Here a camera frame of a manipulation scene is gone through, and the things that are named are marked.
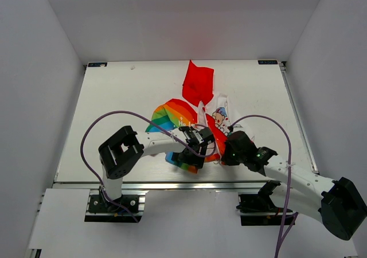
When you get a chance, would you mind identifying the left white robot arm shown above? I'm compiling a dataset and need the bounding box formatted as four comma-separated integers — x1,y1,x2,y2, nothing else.
98,126,216,212

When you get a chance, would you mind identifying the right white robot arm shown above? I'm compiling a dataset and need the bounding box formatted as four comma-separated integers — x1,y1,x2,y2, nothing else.
222,131,366,241

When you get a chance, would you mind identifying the right blue table label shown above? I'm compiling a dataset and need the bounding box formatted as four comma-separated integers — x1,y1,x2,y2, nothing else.
257,60,278,65

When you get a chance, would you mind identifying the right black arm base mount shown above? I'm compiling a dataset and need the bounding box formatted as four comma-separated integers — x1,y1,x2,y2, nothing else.
236,181,283,226

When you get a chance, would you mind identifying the red rainbow kids jacket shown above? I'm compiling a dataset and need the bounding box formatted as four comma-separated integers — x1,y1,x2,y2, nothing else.
151,62,240,162

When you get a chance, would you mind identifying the blue table label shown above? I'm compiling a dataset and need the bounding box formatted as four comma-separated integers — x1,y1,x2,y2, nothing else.
257,60,278,65
87,62,107,68

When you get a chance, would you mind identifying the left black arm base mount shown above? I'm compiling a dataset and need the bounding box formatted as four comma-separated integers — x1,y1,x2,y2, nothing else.
84,189,147,224

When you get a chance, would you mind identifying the left blue table label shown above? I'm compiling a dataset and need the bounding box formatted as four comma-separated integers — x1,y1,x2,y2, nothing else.
87,62,107,68

